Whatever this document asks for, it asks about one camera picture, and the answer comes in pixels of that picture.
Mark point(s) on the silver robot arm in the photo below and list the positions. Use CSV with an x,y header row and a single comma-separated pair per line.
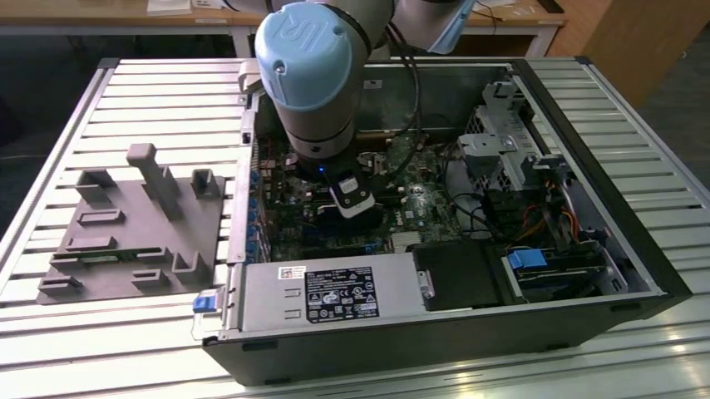
x,y
309,75

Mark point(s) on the CPU socket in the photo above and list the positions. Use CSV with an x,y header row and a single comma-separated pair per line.
x,y
372,163

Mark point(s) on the black RAM slot bank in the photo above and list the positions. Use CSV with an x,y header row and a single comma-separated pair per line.
x,y
371,140
389,197

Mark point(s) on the black drive bay cover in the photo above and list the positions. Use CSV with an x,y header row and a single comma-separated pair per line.
x,y
460,276

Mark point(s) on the black graphics card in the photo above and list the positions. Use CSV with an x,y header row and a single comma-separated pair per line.
x,y
360,228

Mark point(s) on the round coin cell battery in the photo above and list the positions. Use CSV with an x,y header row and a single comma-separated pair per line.
x,y
423,142

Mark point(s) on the green motherboard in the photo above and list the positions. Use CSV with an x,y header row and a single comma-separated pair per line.
x,y
432,208

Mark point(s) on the silver chipset heatsink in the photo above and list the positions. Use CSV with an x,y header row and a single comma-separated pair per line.
x,y
405,241

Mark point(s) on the grey power supply unit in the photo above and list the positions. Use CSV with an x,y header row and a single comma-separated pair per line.
x,y
265,299

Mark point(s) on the grey metal drive cage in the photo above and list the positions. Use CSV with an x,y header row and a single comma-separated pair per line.
x,y
493,158

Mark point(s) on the grey plastic parts rack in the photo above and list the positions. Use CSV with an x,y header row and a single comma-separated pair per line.
x,y
126,232

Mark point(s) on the blue case latch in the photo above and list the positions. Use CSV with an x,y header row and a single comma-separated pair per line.
x,y
204,301

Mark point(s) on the white box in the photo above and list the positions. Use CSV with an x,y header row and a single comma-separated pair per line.
x,y
165,6
209,4

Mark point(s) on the blue disk carrier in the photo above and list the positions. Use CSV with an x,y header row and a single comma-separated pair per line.
x,y
527,259

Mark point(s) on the black open PC case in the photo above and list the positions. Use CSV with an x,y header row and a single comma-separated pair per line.
x,y
443,353

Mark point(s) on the long wooden desk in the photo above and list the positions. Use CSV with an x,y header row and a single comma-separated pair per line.
x,y
110,21

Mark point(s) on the grey metal disk bay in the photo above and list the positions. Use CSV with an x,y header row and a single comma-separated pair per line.
x,y
612,270

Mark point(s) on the brown wooden cabinet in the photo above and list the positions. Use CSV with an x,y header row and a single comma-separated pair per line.
x,y
638,41

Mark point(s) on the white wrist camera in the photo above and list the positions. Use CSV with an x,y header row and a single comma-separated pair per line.
x,y
352,199

